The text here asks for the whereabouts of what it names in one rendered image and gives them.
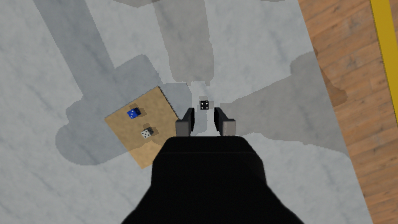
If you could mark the tan mat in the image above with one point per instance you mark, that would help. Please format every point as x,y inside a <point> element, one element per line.
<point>156,113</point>

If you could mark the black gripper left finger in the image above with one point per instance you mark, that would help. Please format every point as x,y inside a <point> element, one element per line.
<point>185,126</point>

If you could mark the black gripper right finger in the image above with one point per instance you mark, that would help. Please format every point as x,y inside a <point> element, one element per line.
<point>225,126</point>

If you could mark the blue die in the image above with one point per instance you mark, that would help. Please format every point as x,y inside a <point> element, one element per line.
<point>134,113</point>

